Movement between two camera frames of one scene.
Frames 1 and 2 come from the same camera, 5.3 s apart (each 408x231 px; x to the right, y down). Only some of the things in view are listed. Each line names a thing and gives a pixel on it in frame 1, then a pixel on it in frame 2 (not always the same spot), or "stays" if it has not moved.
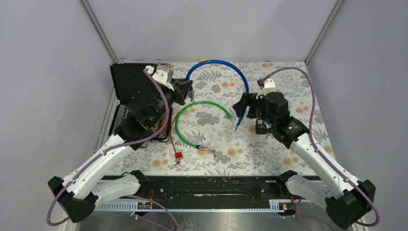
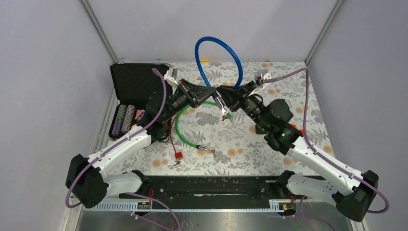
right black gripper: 247,99 to 237,96
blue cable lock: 190,69 to 217,101
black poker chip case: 143,96 stays
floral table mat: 210,138 stays
